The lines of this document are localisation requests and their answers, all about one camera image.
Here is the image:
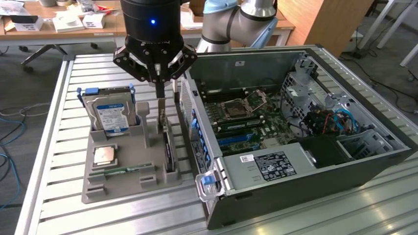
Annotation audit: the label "silver disk bay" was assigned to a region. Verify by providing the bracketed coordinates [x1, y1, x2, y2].
[336, 129, 394, 161]

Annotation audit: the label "black open PC case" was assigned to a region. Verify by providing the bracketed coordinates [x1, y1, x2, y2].
[173, 44, 413, 231]

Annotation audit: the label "silver CPU chip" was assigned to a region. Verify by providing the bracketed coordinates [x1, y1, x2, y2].
[94, 147, 117, 164]

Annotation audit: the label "white paper stack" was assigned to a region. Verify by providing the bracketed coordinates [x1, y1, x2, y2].
[181, 11, 206, 30]

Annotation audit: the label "green motherboard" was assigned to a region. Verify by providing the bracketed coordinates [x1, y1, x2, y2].
[199, 85, 298, 157]

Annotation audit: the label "blue data wire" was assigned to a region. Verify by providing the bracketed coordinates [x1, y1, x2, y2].
[333, 109, 361, 136]

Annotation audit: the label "white table frame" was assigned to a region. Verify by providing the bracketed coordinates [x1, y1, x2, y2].
[400, 44, 418, 67]

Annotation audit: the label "grey power supply unit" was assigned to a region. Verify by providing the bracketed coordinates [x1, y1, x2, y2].
[222, 143, 318, 191]

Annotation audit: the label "CPU socket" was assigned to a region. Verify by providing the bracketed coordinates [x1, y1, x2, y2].
[221, 99, 253, 120]

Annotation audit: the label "open white box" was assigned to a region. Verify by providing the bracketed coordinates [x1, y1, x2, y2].
[53, 11, 86, 33]

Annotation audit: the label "white labelled box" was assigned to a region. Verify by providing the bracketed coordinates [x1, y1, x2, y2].
[82, 13, 107, 29]

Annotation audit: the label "wooden office desk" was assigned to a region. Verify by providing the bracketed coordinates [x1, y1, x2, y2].
[117, 0, 297, 53]
[0, 1, 119, 72]

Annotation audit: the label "small white device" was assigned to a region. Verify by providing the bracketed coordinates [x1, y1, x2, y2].
[350, 31, 364, 53]

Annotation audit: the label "grey plastic parts rack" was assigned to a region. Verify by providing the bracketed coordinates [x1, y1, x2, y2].
[81, 101, 186, 205]

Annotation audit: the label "metal socket cover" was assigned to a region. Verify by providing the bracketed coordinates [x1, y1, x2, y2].
[244, 89, 272, 111]

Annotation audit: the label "graphics card with metal bracket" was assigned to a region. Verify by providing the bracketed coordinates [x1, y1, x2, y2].
[157, 97, 179, 175]

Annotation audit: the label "loose printed papers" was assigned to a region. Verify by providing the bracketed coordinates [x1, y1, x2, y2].
[0, 4, 27, 17]

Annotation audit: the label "silver metal drive cage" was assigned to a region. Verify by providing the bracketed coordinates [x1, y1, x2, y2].
[280, 52, 333, 123]

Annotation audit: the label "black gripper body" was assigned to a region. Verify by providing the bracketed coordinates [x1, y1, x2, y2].
[121, 0, 186, 86]

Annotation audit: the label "brown wooden cabinet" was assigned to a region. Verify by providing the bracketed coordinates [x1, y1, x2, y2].
[277, 0, 376, 57]

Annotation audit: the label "blue expansion slot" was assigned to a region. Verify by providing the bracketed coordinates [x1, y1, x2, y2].
[218, 133, 260, 145]

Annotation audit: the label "white box with black lid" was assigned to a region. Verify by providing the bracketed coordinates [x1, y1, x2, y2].
[8, 15, 45, 32]

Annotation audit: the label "hard disk with blue carrier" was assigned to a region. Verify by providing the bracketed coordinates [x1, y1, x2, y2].
[75, 83, 141, 138]

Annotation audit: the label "green RAM stick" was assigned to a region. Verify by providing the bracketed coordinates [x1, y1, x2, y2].
[90, 165, 154, 175]

